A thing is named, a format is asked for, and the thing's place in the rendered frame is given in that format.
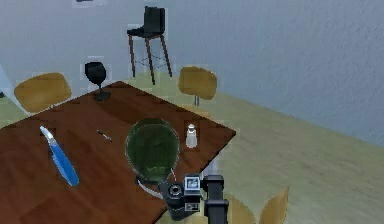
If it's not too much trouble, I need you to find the small black pen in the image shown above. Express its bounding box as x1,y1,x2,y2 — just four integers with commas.
96,129,113,143

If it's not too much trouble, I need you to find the black wine glass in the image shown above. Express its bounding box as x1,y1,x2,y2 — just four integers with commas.
84,61,112,102

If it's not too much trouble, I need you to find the round green glass jar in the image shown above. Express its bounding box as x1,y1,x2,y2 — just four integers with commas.
124,117,181,183

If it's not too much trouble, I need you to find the black bar stool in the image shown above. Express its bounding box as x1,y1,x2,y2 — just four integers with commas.
126,5,174,86

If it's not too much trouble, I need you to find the yellow wooden chair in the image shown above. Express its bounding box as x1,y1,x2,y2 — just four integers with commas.
223,194,258,224
13,72,73,115
177,66,219,107
258,186,290,224

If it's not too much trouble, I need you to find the brown wooden table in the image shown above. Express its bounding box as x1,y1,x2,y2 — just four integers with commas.
0,80,238,224

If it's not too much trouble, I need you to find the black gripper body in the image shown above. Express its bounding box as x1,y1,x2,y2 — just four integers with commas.
157,179,194,222

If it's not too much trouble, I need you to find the white salt shaker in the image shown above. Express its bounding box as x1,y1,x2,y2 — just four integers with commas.
185,123,198,149

